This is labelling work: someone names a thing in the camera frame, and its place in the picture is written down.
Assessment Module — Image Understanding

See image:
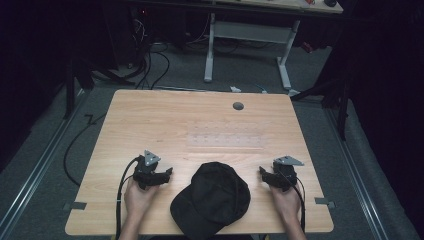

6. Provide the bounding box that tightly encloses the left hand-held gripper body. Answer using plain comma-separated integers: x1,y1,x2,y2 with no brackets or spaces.
132,149,169,191

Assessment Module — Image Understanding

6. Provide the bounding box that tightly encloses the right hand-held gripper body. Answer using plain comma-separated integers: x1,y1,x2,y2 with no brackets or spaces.
263,155,305,193

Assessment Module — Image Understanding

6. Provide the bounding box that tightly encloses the black baseball cap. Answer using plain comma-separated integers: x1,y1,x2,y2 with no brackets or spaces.
169,161,252,240

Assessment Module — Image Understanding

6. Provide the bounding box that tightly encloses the person's right hand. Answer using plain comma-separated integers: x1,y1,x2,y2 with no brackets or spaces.
269,184,302,222

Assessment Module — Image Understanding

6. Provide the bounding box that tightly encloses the person's left hand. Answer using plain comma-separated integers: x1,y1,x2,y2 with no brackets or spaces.
123,179,161,218

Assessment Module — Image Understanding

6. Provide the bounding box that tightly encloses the grey tape strip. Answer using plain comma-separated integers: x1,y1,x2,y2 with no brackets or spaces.
314,197,336,210
62,201,88,212

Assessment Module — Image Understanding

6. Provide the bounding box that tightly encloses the clear plastic zip bag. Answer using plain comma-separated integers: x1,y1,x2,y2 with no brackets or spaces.
186,119,270,149

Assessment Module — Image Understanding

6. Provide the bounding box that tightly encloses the black metal stand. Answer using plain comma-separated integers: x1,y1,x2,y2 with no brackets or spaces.
289,19,354,142
62,49,96,120

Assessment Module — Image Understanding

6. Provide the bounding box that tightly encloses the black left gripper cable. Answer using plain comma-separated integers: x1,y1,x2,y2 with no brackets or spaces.
114,155,144,240

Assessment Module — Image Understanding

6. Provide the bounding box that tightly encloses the black cable on floor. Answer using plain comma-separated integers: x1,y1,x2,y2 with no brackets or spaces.
63,112,108,188

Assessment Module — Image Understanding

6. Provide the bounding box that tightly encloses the bundle of black cables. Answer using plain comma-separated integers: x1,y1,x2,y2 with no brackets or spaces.
109,16,171,90

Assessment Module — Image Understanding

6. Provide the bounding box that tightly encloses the grey metal desk frame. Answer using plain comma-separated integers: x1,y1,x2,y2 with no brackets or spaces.
203,12,302,98

